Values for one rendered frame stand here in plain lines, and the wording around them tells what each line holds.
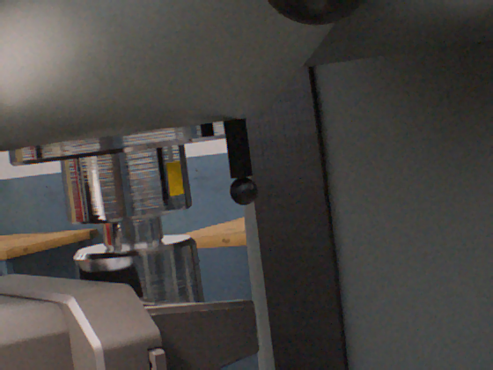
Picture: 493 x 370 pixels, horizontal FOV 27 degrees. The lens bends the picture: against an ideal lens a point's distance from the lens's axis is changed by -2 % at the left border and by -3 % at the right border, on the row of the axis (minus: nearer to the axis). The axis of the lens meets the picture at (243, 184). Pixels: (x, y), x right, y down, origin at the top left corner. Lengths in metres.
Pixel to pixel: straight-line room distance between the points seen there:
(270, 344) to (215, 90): 0.49
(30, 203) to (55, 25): 5.70
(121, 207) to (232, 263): 4.91
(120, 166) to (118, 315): 0.06
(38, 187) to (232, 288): 1.34
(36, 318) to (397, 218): 0.45
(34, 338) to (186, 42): 0.10
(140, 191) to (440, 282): 0.40
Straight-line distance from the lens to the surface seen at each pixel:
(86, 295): 0.33
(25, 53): 0.31
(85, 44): 0.30
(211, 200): 5.28
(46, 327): 0.33
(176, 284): 0.38
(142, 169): 0.37
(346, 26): 0.46
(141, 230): 0.39
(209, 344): 0.38
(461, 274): 0.74
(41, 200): 5.94
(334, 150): 0.76
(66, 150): 0.36
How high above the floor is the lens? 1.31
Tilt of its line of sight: 3 degrees down
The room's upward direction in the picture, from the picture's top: 7 degrees counter-clockwise
